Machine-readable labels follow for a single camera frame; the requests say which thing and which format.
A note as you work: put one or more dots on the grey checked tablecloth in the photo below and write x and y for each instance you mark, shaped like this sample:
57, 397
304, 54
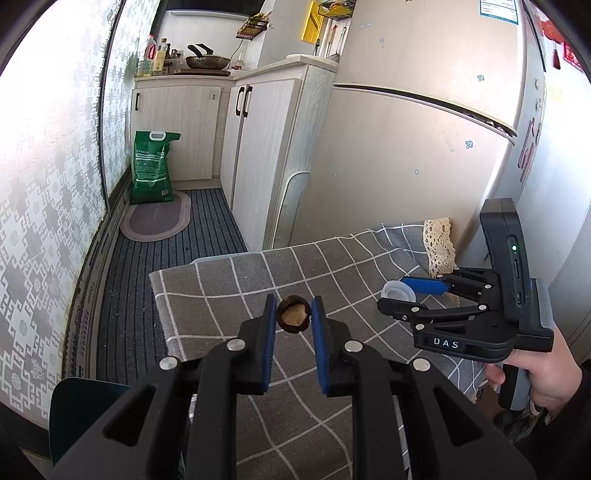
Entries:
221, 286

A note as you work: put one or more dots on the red paper decoration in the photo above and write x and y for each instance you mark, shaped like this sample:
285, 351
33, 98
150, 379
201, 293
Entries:
552, 33

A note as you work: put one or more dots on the red cap oil bottle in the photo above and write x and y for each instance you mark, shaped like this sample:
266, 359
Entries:
148, 55

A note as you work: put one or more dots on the oval grey floor mat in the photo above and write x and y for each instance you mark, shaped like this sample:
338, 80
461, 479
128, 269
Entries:
154, 217

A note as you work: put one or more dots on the cream lace cloth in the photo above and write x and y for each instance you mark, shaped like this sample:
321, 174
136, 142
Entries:
438, 244

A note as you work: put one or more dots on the clear green bottle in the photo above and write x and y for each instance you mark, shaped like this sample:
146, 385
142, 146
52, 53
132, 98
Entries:
141, 68

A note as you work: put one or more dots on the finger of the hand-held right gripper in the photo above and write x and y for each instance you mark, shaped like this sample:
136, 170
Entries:
392, 305
425, 285

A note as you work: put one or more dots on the hanging kitchen utensil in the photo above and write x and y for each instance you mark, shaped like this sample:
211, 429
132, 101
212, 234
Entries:
336, 46

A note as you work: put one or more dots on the red card decoration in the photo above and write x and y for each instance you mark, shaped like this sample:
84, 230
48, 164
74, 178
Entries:
573, 57

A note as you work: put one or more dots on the brown wooden board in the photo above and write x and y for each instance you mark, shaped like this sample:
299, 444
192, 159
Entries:
203, 72

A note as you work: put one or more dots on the small clear bottle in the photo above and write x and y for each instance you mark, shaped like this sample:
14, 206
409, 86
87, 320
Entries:
239, 62

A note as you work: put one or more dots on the green rice bag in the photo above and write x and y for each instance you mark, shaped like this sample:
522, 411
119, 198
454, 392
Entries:
150, 170

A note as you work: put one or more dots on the white rounded panel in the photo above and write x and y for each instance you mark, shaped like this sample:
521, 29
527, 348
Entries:
293, 207

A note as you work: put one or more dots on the dark metal wok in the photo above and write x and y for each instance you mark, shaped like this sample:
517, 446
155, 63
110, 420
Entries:
207, 61

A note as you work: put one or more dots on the brown round fruit shell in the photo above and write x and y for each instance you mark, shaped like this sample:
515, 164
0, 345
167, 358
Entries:
293, 316

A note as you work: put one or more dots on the pale wood kitchen cabinet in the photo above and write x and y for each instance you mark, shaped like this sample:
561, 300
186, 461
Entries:
184, 134
263, 161

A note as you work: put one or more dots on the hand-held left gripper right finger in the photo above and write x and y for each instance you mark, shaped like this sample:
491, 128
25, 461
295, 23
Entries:
322, 348

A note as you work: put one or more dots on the red hanging tassel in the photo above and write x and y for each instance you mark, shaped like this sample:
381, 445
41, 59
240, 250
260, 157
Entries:
555, 57

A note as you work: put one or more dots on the person's right forearm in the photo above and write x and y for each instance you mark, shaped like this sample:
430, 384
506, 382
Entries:
568, 443

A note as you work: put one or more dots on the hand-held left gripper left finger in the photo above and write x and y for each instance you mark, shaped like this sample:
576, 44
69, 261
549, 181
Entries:
267, 344

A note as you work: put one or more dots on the pink wall decal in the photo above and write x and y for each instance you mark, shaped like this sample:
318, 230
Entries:
528, 147

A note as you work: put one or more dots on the blue white sticker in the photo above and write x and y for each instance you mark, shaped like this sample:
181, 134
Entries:
498, 9

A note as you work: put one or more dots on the beige refrigerator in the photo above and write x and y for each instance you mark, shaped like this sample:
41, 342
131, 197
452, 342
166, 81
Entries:
392, 161

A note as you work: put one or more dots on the person's right hand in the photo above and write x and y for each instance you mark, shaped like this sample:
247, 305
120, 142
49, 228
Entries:
554, 369

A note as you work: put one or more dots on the dark striped carpet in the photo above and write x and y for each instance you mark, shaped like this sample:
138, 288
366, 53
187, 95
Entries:
134, 295

